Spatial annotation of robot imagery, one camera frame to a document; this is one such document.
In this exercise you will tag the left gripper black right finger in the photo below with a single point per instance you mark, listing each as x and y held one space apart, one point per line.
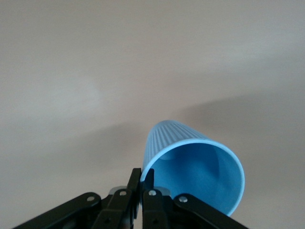
166 214

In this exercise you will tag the blue ribbed plastic cup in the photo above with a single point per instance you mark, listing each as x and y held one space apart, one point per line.
202 171

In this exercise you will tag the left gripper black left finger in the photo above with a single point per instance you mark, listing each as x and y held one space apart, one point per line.
100 214

